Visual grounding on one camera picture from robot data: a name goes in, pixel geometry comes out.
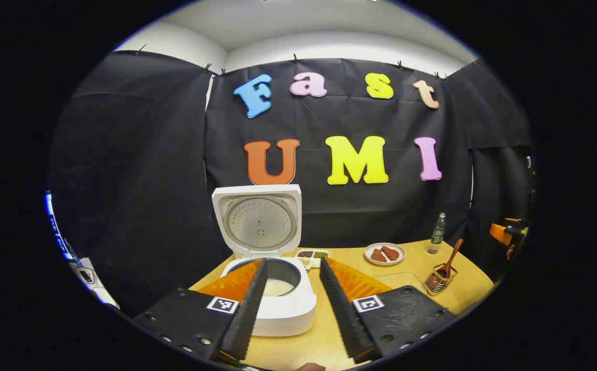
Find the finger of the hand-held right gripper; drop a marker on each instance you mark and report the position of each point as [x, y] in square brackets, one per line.
[499, 233]

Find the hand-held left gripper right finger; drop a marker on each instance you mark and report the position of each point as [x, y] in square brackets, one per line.
[347, 319]

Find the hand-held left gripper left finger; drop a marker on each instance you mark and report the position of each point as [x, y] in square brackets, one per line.
[244, 319]

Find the white rice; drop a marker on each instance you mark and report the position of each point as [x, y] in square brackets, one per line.
[280, 287]

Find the white rice cooker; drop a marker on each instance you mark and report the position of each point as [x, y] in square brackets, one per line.
[257, 221]

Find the clear plastic rice box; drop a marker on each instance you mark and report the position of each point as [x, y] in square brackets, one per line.
[407, 281]

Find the clear water bottle green label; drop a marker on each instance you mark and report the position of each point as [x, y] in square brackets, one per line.
[437, 234]

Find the white round plate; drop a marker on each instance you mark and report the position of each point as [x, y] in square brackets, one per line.
[373, 260]

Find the brown meat piece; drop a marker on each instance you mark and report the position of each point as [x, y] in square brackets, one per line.
[390, 252]
[378, 255]

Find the divided seasoning tray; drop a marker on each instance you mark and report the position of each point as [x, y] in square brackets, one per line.
[313, 255]

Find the white blue-labelled object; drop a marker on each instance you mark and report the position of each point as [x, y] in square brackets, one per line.
[79, 268]

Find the black backdrop cloth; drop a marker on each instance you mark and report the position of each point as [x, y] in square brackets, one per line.
[138, 180]

